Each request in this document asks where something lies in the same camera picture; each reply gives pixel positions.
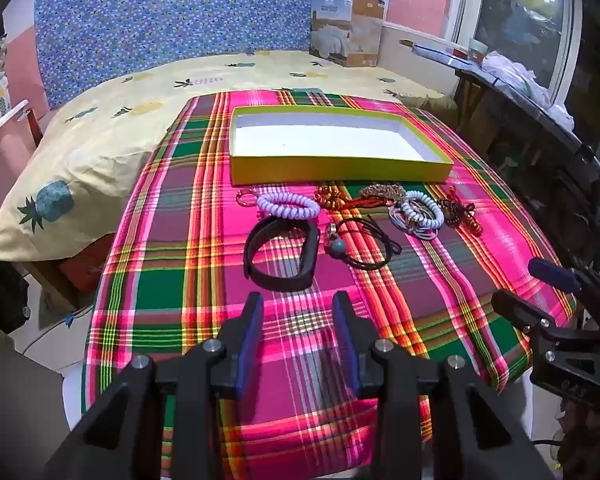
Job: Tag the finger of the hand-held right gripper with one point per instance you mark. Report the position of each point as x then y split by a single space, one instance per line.
517 310
550 271

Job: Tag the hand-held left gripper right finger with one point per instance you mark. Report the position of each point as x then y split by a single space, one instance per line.
347 345

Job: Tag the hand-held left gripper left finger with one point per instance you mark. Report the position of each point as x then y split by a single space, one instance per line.
247 345

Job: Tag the black wrist band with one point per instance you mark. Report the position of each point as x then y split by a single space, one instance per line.
260 260

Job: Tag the yellow-green shallow box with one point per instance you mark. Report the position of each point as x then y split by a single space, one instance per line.
330 135

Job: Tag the person's right forearm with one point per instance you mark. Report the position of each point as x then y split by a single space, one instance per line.
595 440

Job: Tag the pink plaid cloth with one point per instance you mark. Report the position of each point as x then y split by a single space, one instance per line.
180 260

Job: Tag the beaded hair clip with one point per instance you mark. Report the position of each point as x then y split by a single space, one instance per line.
382 192

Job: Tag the table with blue cloth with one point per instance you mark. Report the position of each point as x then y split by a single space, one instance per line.
510 105

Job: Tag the white crumpled cloth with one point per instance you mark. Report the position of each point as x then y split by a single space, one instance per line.
525 80

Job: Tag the yellow pineapple bedsheet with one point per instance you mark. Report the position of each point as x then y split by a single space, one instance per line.
105 125

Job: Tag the window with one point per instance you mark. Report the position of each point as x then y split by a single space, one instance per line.
525 10

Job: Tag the cardboard bedding package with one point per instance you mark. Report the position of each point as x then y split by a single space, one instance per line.
345 30

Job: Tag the white plastic object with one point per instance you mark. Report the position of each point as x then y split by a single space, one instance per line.
7 117

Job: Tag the blue floral headboard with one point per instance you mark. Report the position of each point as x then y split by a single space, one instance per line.
180 10

